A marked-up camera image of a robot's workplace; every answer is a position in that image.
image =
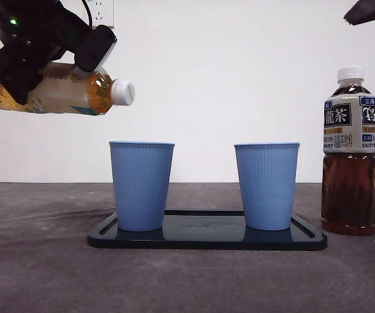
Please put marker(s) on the blue ribbed plastic cup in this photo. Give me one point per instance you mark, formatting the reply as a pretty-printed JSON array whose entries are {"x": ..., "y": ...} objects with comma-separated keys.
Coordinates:
[
  {"x": 141, "y": 186},
  {"x": 267, "y": 186}
]

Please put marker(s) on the dark oolong tea bottle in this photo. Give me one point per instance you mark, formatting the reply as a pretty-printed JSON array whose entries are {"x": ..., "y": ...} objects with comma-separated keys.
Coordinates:
[{"x": 348, "y": 195}]

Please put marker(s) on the pale-label green tea bottle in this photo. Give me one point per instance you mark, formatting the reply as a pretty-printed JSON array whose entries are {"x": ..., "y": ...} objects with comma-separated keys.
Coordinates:
[{"x": 99, "y": 91}]

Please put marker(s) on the white wall socket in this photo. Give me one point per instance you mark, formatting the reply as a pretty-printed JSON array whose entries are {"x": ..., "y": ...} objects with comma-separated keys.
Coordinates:
[{"x": 104, "y": 13}]

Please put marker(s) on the dark teal tray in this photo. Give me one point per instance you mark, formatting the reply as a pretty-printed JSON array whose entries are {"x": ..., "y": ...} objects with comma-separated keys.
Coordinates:
[{"x": 203, "y": 238}]

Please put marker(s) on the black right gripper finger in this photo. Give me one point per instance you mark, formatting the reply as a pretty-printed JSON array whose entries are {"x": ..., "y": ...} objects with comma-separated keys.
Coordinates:
[{"x": 373, "y": 11}]

